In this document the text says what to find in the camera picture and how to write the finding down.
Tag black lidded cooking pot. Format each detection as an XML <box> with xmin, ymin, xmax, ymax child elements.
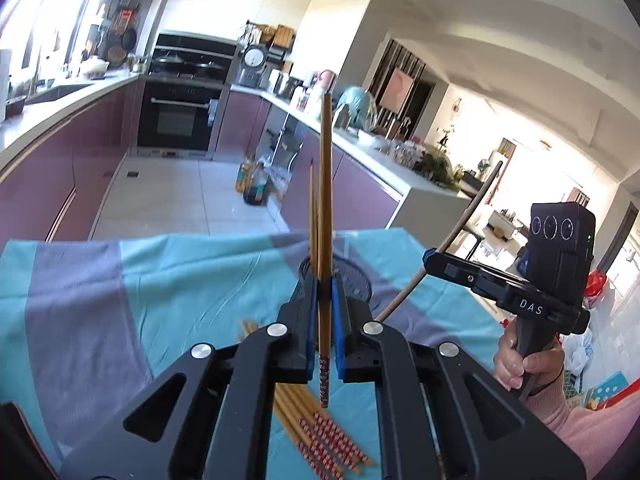
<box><xmin>151</xmin><ymin>51</ymin><xmax>185</xmax><ymax>75</ymax></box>
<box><xmin>192</xmin><ymin>61</ymin><xmax>227</xmax><ymax>80</ymax></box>

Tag bamboo chopstick red patterned end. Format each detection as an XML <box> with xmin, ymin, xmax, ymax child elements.
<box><xmin>308</xmin><ymin>158</ymin><xmax>319</xmax><ymax>274</ymax></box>
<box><xmin>318</xmin><ymin>92</ymin><xmax>334</xmax><ymax>409</ymax></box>
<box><xmin>375</xmin><ymin>160</ymin><xmax>505</xmax><ymax>323</ymax></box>

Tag kitchen window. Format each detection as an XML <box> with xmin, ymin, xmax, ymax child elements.
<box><xmin>0</xmin><ymin>0</ymin><xmax>107</xmax><ymax>77</ymax></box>

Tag white dining table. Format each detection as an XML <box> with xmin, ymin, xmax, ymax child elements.
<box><xmin>484</xmin><ymin>209</ymin><xmax>532</xmax><ymax>262</ymax></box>

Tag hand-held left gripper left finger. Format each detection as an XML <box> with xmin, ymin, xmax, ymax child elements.
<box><xmin>59</xmin><ymin>276</ymin><xmax>321</xmax><ymax>480</ymax></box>

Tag oil bottles on floor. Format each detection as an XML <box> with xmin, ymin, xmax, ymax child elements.
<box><xmin>243</xmin><ymin>162</ymin><xmax>269</xmax><ymax>206</ymax></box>

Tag wooden cutting boards on rack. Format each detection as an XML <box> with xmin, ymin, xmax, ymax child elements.
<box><xmin>274</xmin><ymin>23</ymin><xmax>297</xmax><ymax>52</ymax></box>

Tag red bag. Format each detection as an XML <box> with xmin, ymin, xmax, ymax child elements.
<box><xmin>581</xmin><ymin>270</ymin><xmax>609</xmax><ymax>300</ymax></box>

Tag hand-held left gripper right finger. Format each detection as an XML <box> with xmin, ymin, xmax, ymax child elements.
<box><xmin>330</xmin><ymin>279</ymin><xmax>589</xmax><ymax>480</ymax></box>

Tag black mesh utensil holder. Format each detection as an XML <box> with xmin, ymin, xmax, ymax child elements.
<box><xmin>298</xmin><ymin>254</ymin><xmax>374</xmax><ymax>307</ymax></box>

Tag person's right forearm pink sleeve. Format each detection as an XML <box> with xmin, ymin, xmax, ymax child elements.
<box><xmin>520</xmin><ymin>374</ymin><xmax>640</xmax><ymax>480</ymax></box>

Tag pink wall picture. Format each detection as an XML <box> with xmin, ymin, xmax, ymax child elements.
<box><xmin>377</xmin><ymin>67</ymin><xmax>417</xmax><ymax>117</ymax></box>

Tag yellow cooking oil bottle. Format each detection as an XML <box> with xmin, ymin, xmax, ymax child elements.
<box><xmin>235</xmin><ymin>152</ymin><xmax>259</xmax><ymax>194</ymax></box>

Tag hanging black frying pans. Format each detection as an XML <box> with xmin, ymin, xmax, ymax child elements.
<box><xmin>99</xmin><ymin>4</ymin><xmax>139</xmax><ymax>67</ymax></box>

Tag woven basket bowl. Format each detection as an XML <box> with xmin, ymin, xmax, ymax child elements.
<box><xmin>79</xmin><ymin>57</ymin><xmax>110</xmax><ymax>81</ymax></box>

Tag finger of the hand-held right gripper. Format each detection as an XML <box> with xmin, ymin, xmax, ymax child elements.
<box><xmin>421</xmin><ymin>247</ymin><xmax>522</xmax><ymax>307</ymax></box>

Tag teal and grey tablecloth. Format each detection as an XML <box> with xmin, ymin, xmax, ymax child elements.
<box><xmin>0</xmin><ymin>227</ymin><xmax>507</xmax><ymax>480</ymax></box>

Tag stainless steel stock pot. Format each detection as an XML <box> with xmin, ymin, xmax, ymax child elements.
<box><xmin>273</xmin><ymin>72</ymin><xmax>302</xmax><ymax>99</ymax></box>

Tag white plastic bag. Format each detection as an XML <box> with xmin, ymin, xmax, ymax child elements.
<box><xmin>564</xmin><ymin>332</ymin><xmax>594</xmax><ymax>377</ymax></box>

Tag colourful dotted box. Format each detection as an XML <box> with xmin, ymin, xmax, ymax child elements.
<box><xmin>581</xmin><ymin>370</ymin><xmax>640</xmax><ymax>412</ymax></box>

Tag pink base cabinet row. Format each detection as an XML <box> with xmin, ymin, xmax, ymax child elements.
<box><xmin>214</xmin><ymin>85</ymin><xmax>471</xmax><ymax>235</ymax></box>

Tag black built-in oven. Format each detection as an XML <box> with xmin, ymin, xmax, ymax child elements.
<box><xmin>136</xmin><ymin>79</ymin><xmax>224</xmax><ymax>154</ymax></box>

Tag green potted plant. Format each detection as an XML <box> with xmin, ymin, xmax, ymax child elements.
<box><xmin>419</xmin><ymin>151</ymin><xmax>463</xmax><ymax>188</ymax></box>

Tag pale green countertop appliance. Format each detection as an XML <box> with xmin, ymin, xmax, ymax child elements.
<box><xmin>337</xmin><ymin>85</ymin><xmax>377</xmax><ymax>132</ymax></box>

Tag person's right hand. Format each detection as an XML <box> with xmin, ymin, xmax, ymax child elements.
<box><xmin>492</xmin><ymin>332</ymin><xmax>567</xmax><ymax>397</ymax></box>

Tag clear plastic bag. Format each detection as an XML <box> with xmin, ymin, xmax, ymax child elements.
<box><xmin>259</xmin><ymin>157</ymin><xmax>293</xmax><ymax>202</ymax></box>

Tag pile of bamboo chopsticks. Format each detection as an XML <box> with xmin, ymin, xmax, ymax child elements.
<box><xmin>236</xmin><ymin>316</ymin><xmax>374</xmax><ymax>480</ymax></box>

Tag pink base cabinet with sink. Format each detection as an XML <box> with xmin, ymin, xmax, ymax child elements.
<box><xmin>0</xmin><ymin>72</ymin><xmax>147</xmax><ymax>253</ymax></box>

